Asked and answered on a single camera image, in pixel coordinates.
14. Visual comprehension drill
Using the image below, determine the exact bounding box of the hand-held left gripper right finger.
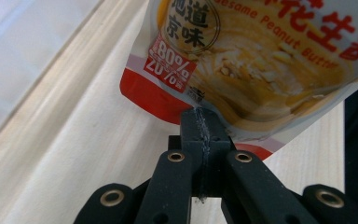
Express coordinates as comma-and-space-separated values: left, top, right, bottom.
197, 106, 237, 198

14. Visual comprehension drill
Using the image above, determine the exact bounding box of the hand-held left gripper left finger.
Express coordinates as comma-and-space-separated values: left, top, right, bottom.
168, 106, 207, 198

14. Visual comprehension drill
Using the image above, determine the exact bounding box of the white sauce pouch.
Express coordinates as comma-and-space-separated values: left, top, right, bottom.
119, 0, 358, 161

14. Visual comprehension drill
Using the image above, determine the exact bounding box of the white plastic container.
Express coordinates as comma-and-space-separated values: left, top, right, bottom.
0, 0, 104, 145

